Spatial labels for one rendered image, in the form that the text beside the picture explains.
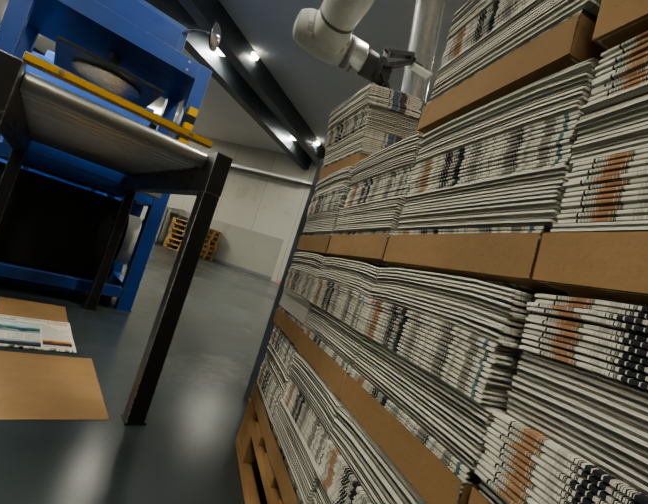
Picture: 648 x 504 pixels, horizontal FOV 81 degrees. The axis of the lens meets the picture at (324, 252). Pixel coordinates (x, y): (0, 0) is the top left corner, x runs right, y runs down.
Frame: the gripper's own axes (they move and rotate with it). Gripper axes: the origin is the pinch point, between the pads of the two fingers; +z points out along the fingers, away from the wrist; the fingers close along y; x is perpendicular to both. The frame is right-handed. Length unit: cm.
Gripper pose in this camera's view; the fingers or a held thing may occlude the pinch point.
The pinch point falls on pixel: (419, 93)
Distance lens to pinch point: 128.7
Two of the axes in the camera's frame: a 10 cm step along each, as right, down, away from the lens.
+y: -3.4, 9.4, -0.7
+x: 3.1, 0.4, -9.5
